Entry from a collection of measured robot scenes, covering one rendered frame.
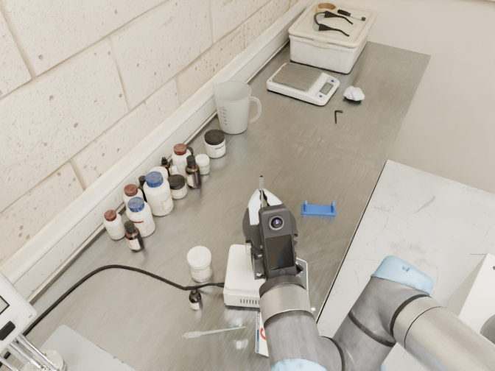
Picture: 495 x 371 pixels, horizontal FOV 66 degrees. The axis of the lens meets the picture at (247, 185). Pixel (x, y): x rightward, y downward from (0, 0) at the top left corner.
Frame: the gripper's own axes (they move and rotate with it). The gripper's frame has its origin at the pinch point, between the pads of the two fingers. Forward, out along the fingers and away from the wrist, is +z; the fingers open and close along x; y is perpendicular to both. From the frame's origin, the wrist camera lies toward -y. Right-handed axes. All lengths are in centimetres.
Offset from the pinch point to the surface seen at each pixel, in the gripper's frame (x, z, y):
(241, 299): -5.4, -4.6, 30.7
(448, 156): 117, 92, 87
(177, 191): -20.0, 32.7, 30.4
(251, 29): 13, 106, 16
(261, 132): 10, 61, 34
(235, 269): -6.0, 1.1, 26.3
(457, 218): 60, 14, 36
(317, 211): 20.2, 21.6, 34.0
